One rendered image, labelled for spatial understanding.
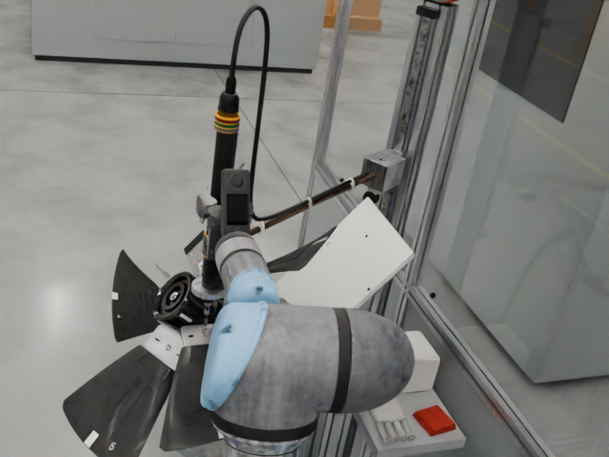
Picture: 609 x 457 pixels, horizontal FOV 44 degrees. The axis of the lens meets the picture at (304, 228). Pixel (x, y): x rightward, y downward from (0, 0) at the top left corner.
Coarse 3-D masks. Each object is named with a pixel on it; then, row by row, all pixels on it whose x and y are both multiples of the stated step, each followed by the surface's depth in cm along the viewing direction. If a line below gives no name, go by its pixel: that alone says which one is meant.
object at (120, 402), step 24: (120, 360) 159; (144, 360) 158; (96, 384) 159; (120, 384) 158; (144, 384) 157; (168, 384) 157; (72, 408) 160; (96, 408) 158; (120, 408) 156; (144, 408) 156; (96, 432) 156; (120, 432) 155; (144, 432) 155; (120, 456) 153
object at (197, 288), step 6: (192, 282) 147; (198, 282) 147; (192, 288) 145; (198, 288) 145; (204, 288) 145; (216, 288) 146; (222, 288) 146; (198, 294) 144; (204, 294) 144; (210, 294) 144; (216, 294) 144; (222, 294) 145
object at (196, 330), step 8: (184, 328) 153; (192, 328) 153; (200, 328) 154; (208, 328) 154; (184, 336) 151; (200, 336) 152; (208, 336) 152; (184, 344) 149; (192, 344) 150; (200, 344) 150
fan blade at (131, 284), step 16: (128, 256) 181; (128, 272) 179; (112, 288) 186; (128, 288) 179; (144, 288) 173; (112, 304) 185; (128, 304) 180; (144, 304) 174; (112, 320) 186; (128, 320) 181; (144, 320) 176; (128, 336) 182
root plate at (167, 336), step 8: (160, 328) 160; (168, 328) 160; (152, 336) 159; (160, 336) 159; (168, 336) 159; (176, 336) 159; (152, 344) 159; (160, 344) 159; (168, 344) 159; (176, 344) 159; (152, 352) 159; (160, 352) 159; (168, 352) 159; (176, 352) 159; (168, 360) 159; (176, 360) 159
